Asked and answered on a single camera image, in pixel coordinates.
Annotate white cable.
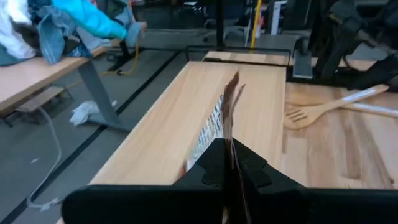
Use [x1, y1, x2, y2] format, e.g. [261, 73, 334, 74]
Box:
[26, 105, 65, 213]

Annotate slotted wooden spatula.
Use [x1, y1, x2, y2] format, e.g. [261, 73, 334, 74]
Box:
[283, 84, 390, 131]

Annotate wooden desk with grey legs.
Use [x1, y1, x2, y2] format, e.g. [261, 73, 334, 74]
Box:
[0, 21, 147, 131]

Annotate white garment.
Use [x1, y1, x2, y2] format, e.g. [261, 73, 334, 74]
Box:
[0, 0, 37, 60]

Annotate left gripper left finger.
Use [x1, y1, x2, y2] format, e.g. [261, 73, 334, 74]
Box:
[61, 138, 227, 224]

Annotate orange-yellow floor cable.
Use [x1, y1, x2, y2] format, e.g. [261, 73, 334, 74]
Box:
[99, 39, 141, 78]

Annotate white crumpled cloth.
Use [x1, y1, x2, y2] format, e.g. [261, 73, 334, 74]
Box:
[68, 99, 118, 126]

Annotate light blue denim garment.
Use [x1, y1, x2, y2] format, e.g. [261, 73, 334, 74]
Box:
[123, 20, 147, 48]

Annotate cyan garment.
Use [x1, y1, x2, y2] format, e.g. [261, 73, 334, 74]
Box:
[52, 0, 129, 40]

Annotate orange taco seasoning packet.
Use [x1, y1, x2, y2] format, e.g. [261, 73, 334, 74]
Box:
[178, 70, 253, 224]

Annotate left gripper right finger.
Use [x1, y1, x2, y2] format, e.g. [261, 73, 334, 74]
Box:
[232, 138, 398, 224]

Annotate blue denim jeans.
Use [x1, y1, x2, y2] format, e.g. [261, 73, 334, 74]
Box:
[27, 0, 94, 65]

